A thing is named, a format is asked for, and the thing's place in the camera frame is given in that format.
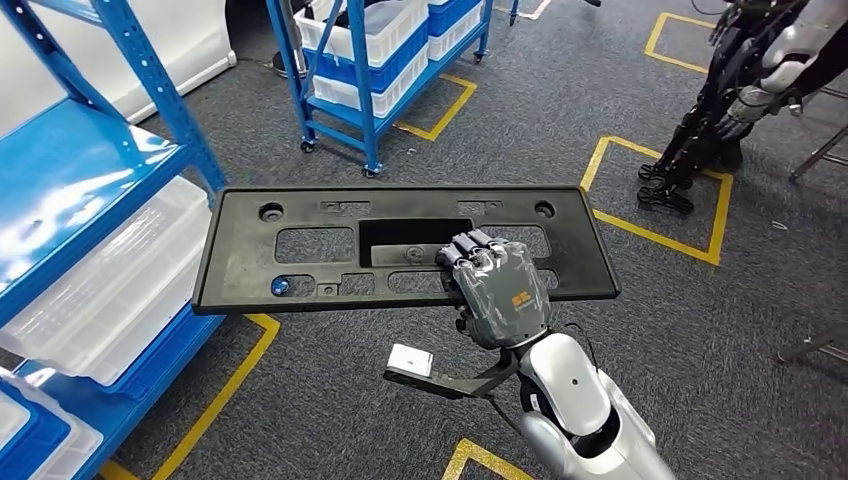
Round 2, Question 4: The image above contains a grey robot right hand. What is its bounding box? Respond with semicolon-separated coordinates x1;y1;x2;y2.
434;229;553;352

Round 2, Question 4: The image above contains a black plastic plate bracket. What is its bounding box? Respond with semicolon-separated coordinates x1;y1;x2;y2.
190;184;623;317

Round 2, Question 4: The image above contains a blue wheeled shelf cart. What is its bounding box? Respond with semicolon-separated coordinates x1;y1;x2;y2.
263;0;496;180

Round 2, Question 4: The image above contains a blue metal shelf rack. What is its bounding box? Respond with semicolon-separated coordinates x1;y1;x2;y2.
0;0;230;480

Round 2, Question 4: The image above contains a yellow floor tape square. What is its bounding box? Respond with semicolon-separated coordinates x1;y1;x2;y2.
97;313;282;480

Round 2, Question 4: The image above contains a grey metal furniture leg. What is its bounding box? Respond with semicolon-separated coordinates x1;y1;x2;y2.
788;122;848;185
775;325;848;366

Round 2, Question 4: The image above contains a white car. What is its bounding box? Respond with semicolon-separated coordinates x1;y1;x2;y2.
0;0;238;138

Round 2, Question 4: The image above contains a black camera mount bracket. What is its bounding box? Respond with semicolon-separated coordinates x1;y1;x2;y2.
382;348;523;402

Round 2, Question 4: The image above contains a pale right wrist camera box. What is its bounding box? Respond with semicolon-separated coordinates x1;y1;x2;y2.
386;343;435;380

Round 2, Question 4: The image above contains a black camera cable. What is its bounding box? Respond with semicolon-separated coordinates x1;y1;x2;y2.
486;394;526;437

